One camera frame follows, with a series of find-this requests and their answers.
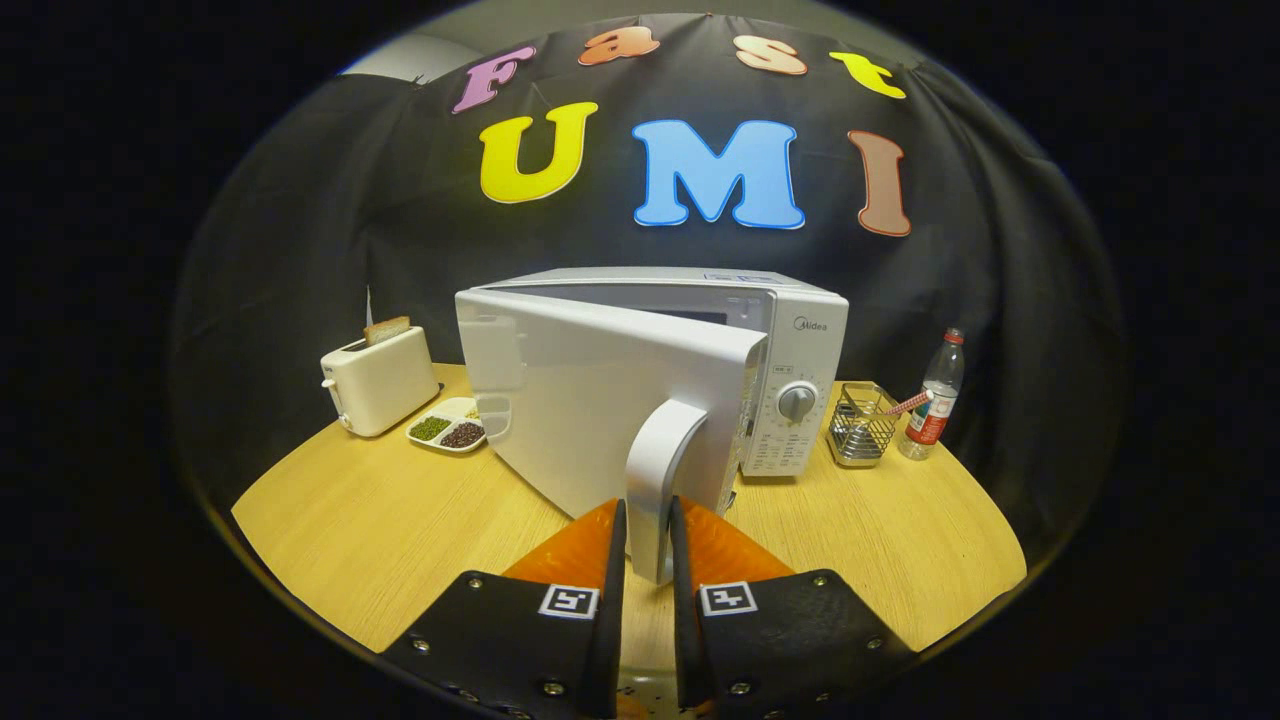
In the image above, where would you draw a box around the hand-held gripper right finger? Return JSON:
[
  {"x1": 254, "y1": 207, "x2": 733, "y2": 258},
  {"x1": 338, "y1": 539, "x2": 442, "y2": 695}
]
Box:
[{"x1": 668, "y1": 495, "x2": 916, "y2": 720}]

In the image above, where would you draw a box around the cream white toaster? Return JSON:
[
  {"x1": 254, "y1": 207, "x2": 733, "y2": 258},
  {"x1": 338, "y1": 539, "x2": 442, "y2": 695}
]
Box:
[{"x1": 320, "y1": 325, "x2": 442, "y2": 438}]

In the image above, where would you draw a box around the clear plastic bottle red label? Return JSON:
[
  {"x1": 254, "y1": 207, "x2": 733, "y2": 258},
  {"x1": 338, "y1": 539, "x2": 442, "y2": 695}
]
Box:
[{"x1": 897, "y1": 328, "x2": 967, "y2": 462}]

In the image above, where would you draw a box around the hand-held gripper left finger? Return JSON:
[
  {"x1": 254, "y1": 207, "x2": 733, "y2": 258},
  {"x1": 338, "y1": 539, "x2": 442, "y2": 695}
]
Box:
[{"x1": 380, "y1": 498, "x2": 629, "y2": 720}]

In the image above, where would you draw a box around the metal mesh basket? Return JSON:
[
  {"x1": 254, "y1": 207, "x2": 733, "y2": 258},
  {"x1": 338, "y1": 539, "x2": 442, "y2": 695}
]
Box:
[{"x1": 825, "y1": 381, "x2": 901, "y2": 469}]

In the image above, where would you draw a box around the divided white tray of beans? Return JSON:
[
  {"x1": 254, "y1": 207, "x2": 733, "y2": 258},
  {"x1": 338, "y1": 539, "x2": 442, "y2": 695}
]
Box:
[{"x1": 406, "y1": 397, "x2": 491, "y2": 455}]

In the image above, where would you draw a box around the white microwave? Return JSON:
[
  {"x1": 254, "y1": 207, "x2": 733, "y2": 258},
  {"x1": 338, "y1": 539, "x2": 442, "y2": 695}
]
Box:
[{"x1": 455, "y1": 266, "x2": 851, "y2": 586}]

